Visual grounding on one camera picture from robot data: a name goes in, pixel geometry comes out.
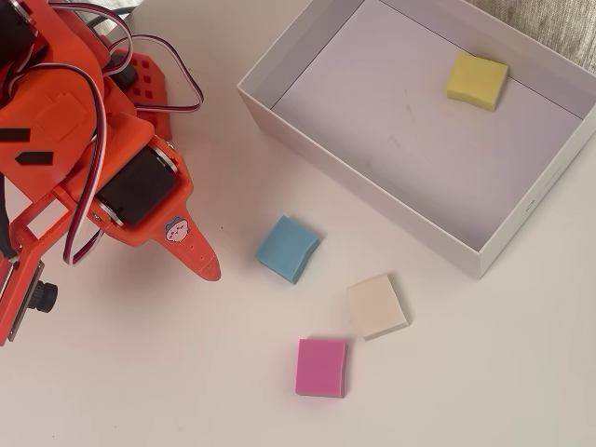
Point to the orange gripper body with servo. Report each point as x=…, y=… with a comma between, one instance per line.
x=136, y=186

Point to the yellow foam cuboid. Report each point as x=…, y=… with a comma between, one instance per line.
x=477, y=81

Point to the orange gripper finger with sticker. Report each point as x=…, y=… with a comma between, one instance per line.
x=195, y=251

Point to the cream foam cuboid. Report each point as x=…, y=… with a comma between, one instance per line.
x=377, y=307

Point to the blue foam cuboid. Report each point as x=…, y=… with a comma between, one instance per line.
x=286, y=247

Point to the pink foam cuboid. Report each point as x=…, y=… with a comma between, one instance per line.
x=321, y=368

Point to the wrist camera on orange mount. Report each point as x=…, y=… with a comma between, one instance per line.
x=44, y=295

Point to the white cardboard box bin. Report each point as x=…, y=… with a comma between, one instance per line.
x=396, y=139

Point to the orange robot base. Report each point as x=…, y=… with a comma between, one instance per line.
x=156, y=90

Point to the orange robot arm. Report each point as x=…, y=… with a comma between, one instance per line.
x=56, y=93

